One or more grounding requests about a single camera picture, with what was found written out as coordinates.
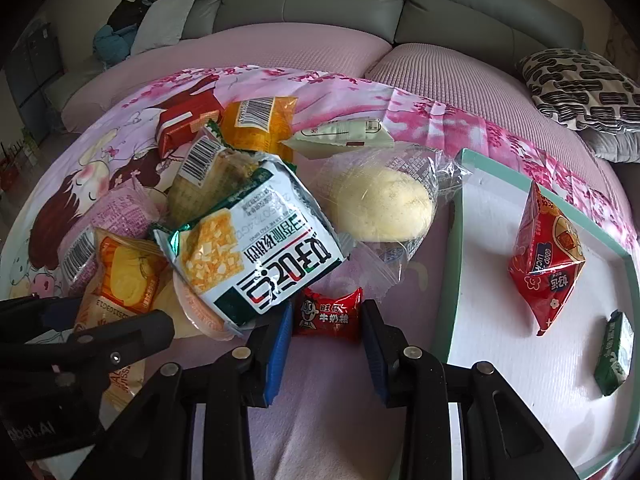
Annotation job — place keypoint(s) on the orange snack packet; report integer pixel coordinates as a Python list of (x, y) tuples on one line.
[(260, 127)]

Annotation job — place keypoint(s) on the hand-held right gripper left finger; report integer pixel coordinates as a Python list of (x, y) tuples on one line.
[(277, 355)]

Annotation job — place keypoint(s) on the grey pillow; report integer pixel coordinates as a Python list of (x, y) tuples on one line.
[(615, 145)]

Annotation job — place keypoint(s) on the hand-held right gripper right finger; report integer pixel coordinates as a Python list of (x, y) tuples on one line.
[(372, 355)]

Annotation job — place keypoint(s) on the round bun in clear packet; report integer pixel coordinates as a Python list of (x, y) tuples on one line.
[(385, 200)]

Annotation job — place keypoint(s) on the black white patterned pillow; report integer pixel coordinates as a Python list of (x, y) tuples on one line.
[(580, 85)]

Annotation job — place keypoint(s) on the white green cracker packet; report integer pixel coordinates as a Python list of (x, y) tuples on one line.
[(260, 250)]

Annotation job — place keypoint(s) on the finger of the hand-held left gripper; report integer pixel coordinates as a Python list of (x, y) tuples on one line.
[(120, 342), (30, 317)]

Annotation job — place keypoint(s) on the pink printed blanket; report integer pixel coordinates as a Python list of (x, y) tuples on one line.
[(440, 125)]

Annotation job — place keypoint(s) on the round biscuit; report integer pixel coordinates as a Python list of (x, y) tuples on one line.
[(200, 160)]

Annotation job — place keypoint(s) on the small green snack packet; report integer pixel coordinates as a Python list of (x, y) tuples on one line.
[(615, 355)]

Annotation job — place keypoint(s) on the white box with teal rim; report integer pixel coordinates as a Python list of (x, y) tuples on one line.
[(500, 285)]

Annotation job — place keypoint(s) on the grey cabinet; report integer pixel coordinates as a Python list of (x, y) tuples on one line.
[(35, 70)]

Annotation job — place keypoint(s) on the pink snack packet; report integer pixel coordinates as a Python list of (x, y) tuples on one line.
[(115, 210)]

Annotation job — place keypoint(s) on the red triangular snack packet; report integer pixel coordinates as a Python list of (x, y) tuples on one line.
[(545, 265)]

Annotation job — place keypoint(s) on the teal cloth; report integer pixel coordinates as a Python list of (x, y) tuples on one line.
[(112, 45)]

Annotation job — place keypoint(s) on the white green biscuit packet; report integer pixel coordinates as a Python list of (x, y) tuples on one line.
[(340, 135)]

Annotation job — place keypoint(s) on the dark clothes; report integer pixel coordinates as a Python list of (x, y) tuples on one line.
[(130, 12)]

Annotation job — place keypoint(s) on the orange yellow cake packet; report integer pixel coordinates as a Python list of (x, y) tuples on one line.
[(125, 270)]

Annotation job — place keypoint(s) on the small red candy packet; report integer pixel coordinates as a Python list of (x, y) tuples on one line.
[(327, 312)]

